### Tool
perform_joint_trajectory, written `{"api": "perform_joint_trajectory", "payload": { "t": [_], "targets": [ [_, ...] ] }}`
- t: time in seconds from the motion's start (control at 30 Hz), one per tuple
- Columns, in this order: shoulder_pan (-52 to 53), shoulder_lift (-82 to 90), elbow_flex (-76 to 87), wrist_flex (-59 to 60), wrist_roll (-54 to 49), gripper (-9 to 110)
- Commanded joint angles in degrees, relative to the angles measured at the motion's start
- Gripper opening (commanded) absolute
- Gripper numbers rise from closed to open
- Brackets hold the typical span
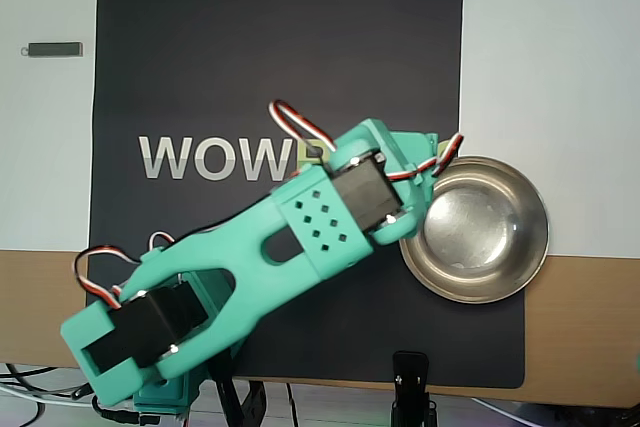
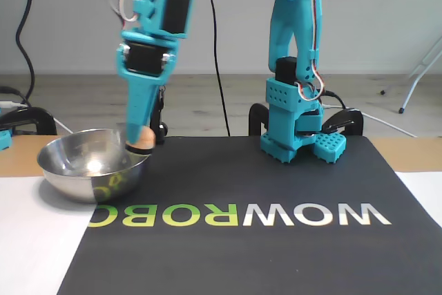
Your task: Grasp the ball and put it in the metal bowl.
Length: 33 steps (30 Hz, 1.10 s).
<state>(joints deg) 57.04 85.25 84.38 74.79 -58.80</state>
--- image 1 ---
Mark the grey USB stick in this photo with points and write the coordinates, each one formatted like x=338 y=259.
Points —
x=52 y=49

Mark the black table clamp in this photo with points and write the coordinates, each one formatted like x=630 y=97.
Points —
x=225 y=397

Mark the black WOWROBO mat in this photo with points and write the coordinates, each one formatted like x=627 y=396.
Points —
x=300 y=22

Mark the teal printed robot arm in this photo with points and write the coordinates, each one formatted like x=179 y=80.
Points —
x=250 y=247

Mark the black spring camera stand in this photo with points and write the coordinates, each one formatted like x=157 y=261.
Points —
x=410 y=372

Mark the white paper sheet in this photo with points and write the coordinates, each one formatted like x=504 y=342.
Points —
x=45 y=147
x=550 y=72

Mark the round metal bowl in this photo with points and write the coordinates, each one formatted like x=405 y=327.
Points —
x=490 y=237

